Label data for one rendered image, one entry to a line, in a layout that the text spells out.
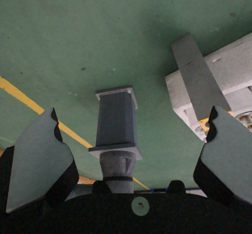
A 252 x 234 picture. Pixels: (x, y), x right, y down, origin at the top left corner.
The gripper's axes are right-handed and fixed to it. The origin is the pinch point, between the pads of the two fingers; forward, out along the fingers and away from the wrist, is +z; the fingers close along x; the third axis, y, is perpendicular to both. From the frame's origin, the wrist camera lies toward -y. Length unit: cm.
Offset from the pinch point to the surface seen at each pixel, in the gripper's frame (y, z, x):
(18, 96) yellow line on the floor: 24, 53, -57
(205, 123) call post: 14.3, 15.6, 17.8
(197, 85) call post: 7.6, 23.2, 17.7
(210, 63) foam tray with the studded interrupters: 6, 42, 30
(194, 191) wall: 565, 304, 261
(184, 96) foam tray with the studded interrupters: 16.9, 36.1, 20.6
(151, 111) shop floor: 40, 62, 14
